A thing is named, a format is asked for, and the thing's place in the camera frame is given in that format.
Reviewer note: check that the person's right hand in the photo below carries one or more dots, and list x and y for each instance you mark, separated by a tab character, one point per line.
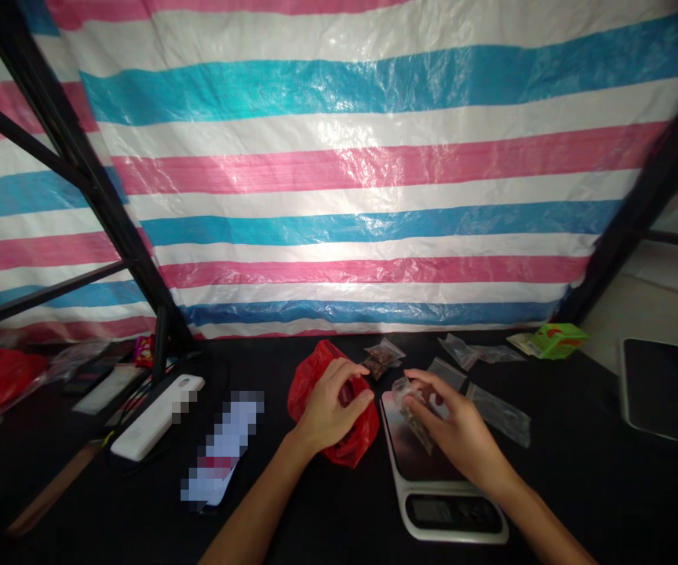
462	429

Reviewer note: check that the black metal post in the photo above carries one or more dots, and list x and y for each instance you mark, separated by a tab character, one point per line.
639	200

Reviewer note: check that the filled clear zip bag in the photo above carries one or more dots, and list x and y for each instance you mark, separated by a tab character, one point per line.
381	358

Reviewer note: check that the black metal shelf frame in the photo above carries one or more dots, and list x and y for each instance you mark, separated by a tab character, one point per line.
89	170

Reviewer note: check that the wooden stick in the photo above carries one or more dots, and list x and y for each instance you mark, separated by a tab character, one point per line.
50	487

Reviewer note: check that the empty clear zip bag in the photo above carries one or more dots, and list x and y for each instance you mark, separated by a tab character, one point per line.
499	413
499	353
458	351
449	374

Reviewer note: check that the white power bank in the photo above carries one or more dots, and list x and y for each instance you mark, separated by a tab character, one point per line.
159	417

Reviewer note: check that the white kitchen scale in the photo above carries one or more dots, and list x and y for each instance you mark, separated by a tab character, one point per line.
451	513

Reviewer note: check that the white flat card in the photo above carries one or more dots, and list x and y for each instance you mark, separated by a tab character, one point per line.
106	391

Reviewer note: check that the person's left hand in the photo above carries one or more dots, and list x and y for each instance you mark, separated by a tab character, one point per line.
324	412

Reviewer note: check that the green cardboard box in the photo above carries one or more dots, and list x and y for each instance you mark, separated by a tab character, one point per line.
559	340

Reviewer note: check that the pink snack packet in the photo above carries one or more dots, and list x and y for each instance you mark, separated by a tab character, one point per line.
145	351

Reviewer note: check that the crumpled clear plastic bag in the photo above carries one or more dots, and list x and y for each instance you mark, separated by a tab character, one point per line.
74	354

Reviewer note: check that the black flat device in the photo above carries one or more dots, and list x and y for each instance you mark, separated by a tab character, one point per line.
99	366

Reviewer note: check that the white paper packet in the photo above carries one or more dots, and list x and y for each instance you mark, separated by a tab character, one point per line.
521	342

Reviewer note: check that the black phone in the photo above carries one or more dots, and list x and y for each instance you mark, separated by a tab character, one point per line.
216	497

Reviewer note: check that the pink blue white striped tarp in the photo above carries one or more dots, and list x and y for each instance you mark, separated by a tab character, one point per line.
374	176

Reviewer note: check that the small clear bag with herbs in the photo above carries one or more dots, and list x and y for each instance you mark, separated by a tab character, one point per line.
421	435

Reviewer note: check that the black smartphone in white case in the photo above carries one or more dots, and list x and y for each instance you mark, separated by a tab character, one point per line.
660	388

